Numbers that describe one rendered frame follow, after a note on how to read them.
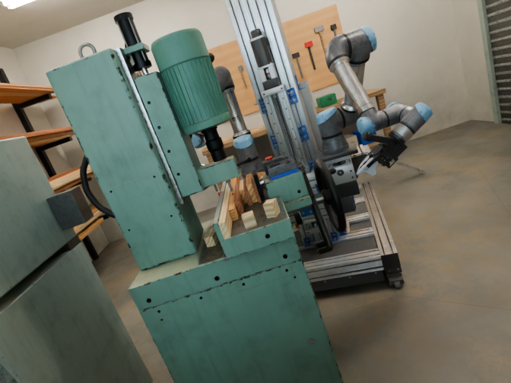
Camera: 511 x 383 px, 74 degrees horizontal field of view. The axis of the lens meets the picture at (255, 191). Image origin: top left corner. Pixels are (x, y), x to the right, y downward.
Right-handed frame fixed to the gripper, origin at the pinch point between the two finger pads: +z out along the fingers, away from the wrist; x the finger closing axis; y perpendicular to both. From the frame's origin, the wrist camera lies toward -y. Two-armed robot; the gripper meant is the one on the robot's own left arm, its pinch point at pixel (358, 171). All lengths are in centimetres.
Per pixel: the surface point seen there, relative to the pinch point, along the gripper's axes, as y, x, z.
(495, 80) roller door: 152, 267, -198
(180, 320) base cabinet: -22, -33, 78
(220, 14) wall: -138, 323, -47
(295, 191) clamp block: -19.8, -20.5, 20.8
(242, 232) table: -30, -43, 37
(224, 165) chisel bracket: -44, -14, 31
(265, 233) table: -25, -44, 33
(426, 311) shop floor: 81, 9, 26
